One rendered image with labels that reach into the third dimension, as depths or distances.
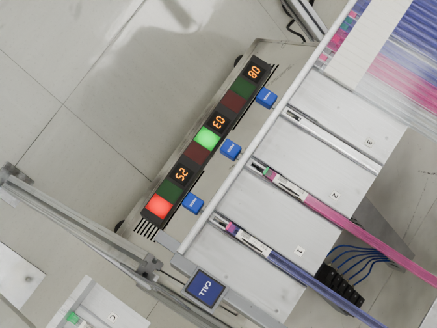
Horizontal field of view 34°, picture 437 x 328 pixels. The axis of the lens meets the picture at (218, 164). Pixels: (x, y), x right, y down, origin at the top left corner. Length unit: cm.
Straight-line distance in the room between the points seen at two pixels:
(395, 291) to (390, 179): 28
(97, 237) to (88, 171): 51
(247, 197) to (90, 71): 76
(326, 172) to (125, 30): 83
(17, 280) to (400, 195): 94
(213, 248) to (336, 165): 25
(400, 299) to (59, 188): 88
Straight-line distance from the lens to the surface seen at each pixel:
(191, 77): 196
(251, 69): 124
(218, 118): 120
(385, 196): 161
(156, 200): 117
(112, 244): 130
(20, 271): 183
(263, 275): 114
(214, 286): 109
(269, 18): 212
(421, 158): 168
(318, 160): 119
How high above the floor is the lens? 160
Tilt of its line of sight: 51 degrees down
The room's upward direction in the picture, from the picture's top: 108 degrees clockwise
